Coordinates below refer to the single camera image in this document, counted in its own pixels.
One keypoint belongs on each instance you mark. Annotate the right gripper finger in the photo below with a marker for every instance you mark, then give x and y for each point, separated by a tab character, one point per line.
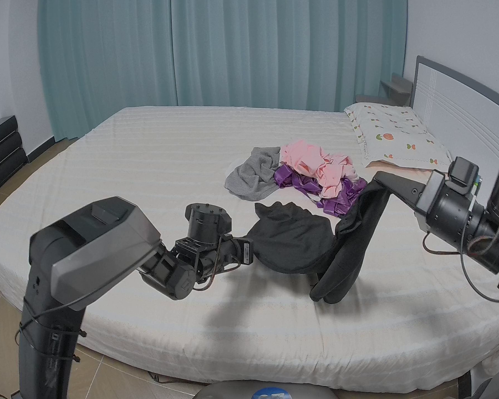
403	191

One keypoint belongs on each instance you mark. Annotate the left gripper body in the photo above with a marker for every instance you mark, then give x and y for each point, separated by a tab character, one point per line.
239	250

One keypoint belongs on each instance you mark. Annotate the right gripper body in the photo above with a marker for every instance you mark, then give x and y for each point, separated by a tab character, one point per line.
445	214

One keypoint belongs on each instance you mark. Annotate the black T-shirt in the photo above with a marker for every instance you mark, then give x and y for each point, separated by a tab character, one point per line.
291	239

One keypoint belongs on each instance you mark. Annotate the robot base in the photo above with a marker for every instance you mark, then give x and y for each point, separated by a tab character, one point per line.
233	391

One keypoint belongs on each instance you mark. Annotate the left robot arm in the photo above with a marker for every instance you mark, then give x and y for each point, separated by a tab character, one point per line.
95	239

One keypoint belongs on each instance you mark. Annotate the bed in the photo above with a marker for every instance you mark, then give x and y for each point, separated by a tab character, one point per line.
149	160

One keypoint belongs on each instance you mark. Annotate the white printed pillow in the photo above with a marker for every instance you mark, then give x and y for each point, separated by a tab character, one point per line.
399	135

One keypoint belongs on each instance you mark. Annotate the purple garment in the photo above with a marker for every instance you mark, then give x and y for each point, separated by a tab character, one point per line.
341	202

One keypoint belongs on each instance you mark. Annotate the grey garment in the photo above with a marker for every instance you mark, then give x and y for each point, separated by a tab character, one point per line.
253	173

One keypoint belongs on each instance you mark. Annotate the pink garment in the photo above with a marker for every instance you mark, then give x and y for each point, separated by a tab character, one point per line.
307	160

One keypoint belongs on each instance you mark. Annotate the grey bedside table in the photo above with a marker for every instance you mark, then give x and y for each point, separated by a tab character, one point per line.
393	89

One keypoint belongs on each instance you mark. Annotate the blue-green curtain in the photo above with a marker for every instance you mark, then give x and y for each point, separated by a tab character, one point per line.
108	56
291	40

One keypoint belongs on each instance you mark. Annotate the black chest of drawers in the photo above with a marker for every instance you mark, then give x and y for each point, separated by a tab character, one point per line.
2	156

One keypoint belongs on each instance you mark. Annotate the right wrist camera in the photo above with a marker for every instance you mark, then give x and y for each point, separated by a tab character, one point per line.
463	177

